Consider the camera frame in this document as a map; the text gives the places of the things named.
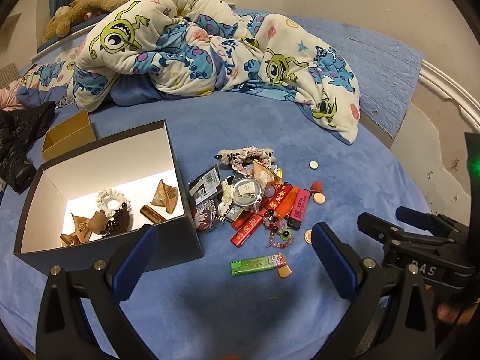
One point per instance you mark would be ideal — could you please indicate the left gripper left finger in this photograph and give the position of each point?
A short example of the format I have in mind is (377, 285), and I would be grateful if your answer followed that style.
(63, 330)

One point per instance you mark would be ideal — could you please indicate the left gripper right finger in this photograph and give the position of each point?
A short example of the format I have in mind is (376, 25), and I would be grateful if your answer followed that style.
(389, 316)

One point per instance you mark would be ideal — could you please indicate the pink lighter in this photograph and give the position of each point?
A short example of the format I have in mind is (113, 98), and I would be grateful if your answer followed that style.
(297, 212)

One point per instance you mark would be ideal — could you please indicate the green lighter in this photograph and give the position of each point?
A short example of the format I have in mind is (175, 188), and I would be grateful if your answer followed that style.
(259, 264)

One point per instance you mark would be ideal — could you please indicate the peach round cookie disc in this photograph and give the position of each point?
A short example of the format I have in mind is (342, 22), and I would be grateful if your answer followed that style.
(319, 198)

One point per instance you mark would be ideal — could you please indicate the dark cardboard sorting box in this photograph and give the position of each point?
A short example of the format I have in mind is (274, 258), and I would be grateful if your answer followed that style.
(85, 204)

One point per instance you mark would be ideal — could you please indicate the person's right hand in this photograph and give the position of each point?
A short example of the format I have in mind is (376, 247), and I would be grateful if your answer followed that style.
(448, 314)

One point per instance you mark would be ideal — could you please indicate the black hair claw clip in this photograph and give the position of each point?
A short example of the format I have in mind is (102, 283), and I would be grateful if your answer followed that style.
(119, 223)

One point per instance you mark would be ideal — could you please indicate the copper coin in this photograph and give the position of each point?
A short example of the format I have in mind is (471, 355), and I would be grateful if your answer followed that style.
(308, 236)

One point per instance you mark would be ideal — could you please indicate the white lace scrunchie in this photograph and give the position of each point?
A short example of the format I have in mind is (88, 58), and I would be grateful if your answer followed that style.
(108, 200)

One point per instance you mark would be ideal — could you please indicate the brown triangular snack packet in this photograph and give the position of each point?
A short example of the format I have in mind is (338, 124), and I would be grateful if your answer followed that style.
(165, 196)

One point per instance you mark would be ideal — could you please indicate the orange lighter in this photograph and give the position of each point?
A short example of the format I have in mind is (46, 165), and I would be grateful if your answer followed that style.
(286, 205)

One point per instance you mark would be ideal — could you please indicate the small white round token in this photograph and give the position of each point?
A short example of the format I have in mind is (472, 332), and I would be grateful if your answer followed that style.
(313, 164)

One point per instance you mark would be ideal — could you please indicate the red lighter with gold text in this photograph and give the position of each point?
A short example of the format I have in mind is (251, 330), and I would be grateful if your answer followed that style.
(279, 196)

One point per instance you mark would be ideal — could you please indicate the black barcode tag packet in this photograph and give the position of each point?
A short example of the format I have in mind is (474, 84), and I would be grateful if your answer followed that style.
(205, 186)

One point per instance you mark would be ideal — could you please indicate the small gold cardboard box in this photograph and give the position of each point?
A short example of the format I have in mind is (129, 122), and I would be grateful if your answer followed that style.
(72, 133)

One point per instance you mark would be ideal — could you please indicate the clear round plastic case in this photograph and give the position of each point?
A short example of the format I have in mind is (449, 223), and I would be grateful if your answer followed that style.
(247, 192)

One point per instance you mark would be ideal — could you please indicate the black puffer jacket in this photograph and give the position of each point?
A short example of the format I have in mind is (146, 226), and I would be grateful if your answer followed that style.
(19, 130)

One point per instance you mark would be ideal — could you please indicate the fluffy black white hair scrunchie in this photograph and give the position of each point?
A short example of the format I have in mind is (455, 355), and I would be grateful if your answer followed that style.
(237, 158)

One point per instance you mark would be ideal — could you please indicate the pink garment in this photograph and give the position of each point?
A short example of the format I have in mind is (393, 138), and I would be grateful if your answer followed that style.
(8, 97)

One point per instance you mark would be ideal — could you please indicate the monster cartoon print duvet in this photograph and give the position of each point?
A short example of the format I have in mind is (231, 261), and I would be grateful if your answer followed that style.
(193, 48)

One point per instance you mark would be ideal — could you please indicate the brown teddy bear plush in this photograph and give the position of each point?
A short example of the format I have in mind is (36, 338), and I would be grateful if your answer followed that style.
(61, 24)

